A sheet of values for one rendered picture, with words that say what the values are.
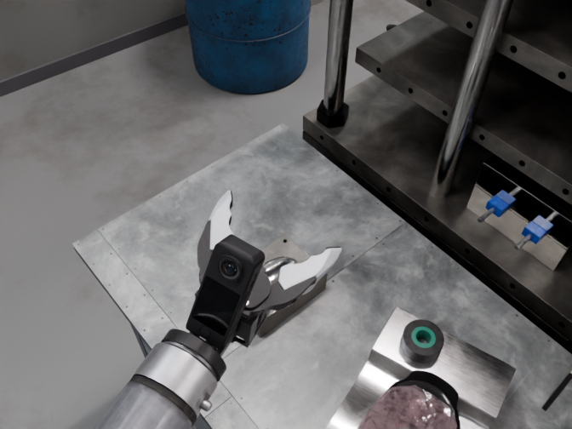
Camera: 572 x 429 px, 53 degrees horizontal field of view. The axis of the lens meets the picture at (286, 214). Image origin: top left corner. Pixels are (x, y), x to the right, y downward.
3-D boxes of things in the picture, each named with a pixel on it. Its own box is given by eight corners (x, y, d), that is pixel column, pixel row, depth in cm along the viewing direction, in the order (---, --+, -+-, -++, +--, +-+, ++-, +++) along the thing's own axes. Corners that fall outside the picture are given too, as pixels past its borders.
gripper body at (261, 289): (220, 278, 70) (161, 361, 63) (222, 240, 63) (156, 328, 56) (275, 309, 69) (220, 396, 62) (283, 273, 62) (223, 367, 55)
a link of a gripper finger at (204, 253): (195, 227, 67) (198, 295, 62) (195, 220, 65) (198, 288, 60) (236, 225, 67) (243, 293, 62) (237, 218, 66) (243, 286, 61)
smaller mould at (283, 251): (260, 338, 130) (259, 323, 124) (220, 294, 137) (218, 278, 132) (325, 288, 138) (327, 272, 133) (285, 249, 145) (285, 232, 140)
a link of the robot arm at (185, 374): (128, 363, 54) (203, 408, 52) (157, 325, 56) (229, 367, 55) (135, 391, 60) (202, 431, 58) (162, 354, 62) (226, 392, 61)
